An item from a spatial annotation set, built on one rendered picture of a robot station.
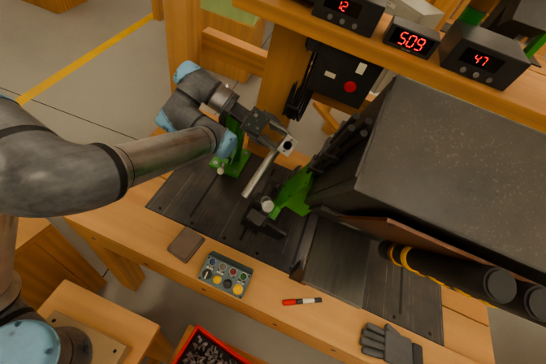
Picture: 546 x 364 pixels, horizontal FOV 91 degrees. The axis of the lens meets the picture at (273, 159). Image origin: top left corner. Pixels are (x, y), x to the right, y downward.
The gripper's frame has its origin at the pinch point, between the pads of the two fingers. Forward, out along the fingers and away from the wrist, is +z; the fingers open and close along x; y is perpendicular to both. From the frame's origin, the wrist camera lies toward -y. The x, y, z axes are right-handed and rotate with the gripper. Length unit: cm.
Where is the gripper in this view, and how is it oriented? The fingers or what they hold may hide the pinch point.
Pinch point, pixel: (285, 144)
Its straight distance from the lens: 80.3
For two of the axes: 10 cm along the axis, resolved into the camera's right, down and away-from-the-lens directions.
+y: 0.7, 1.6, -9.8
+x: 5.8, -8.1, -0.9
